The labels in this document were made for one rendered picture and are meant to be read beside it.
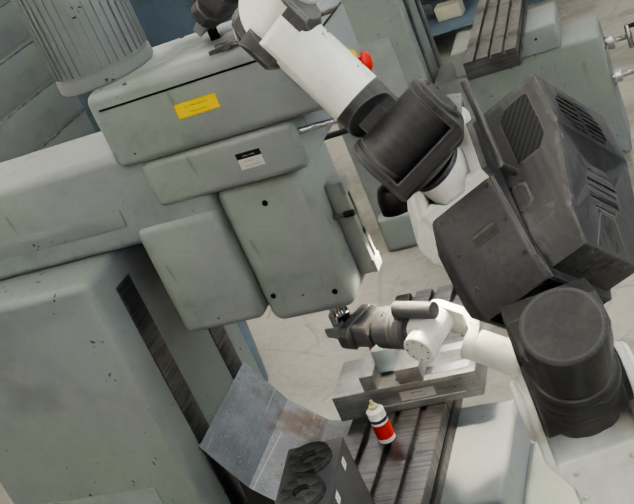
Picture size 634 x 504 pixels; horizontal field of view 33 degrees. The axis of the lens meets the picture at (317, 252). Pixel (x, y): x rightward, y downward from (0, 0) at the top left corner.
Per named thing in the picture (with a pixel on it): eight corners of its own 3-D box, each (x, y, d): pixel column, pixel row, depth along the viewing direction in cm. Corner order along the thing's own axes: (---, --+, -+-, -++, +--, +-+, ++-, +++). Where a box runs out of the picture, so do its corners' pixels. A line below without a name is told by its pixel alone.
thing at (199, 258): (297, 259, 238) (250, 157, 228) (265, 319, 218) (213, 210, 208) (223, 276, 246) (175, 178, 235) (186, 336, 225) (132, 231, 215)
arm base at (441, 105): (490, 144, 157) (471, 113, 167) (428, 94, 151) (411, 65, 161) (421, 216, 162) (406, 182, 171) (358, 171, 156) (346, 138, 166)
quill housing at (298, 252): (378, 257, 230) (323, 125, 217) (357, 309, 213) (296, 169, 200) (299, 275, 238) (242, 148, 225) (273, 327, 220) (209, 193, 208)
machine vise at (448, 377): (489, 356, 251) (475, 318, 247) (484, 395, 239) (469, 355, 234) (353, 384, 264) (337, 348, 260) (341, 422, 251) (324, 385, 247)
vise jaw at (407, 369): (432, 342, 253) (426, 329, 251) (424, 380, 240) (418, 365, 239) (408, 347, 255) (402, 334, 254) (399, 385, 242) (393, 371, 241)
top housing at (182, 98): (367, 57, 211) (337, -21, 204) (336, 109, 189) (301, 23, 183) (166, 120, 229) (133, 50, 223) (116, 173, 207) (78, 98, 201)
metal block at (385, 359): (404, 354, 251) (395, 333, 248) (400, 369, 246) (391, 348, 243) (383, 358, 253) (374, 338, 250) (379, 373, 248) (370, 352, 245)
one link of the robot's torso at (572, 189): (706, 278, 163) (615, 109, 183) (583, 217, 140) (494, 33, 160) (555, 375, 178) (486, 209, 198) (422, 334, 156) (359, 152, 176)
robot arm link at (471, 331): (430, 314, 220) (491, 335, 214) (410, 345, 215) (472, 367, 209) (429, 293, 215) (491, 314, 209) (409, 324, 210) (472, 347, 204)
